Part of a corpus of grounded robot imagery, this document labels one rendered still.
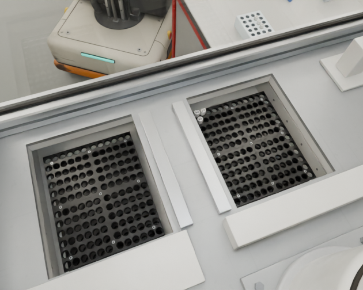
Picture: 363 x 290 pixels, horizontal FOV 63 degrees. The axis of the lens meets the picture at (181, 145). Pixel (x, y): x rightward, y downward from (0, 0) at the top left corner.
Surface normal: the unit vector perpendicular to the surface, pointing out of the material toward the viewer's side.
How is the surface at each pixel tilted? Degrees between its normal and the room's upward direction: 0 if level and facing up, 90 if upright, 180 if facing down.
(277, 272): 0
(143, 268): 0
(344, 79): 0
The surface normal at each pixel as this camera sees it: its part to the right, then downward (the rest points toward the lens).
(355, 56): -0.93, 0.30
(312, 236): 0.04, -0.46
